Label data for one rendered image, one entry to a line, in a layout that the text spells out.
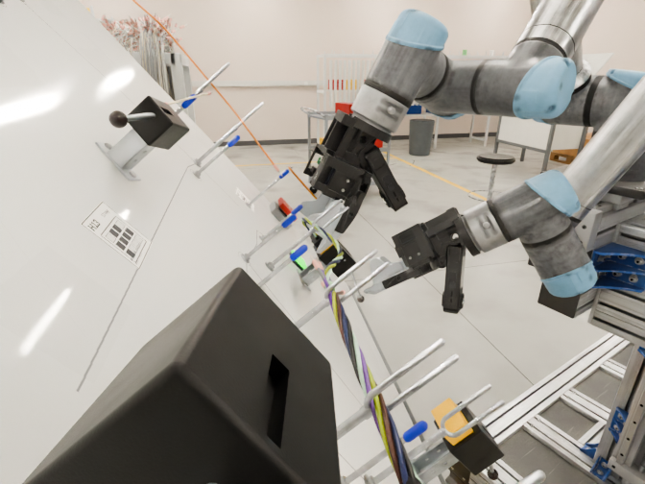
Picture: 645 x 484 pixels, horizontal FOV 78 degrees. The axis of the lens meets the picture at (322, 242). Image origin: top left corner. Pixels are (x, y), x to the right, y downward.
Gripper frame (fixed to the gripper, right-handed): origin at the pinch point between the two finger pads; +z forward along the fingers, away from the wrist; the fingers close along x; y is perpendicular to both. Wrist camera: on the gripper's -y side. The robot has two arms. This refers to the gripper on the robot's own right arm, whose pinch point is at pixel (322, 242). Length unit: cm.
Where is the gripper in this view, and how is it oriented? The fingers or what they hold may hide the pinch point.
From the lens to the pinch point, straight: 66.3
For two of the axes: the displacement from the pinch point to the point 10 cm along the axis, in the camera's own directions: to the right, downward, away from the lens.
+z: -4.5, 8.3, 3.2
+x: 2.4, 4.6, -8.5
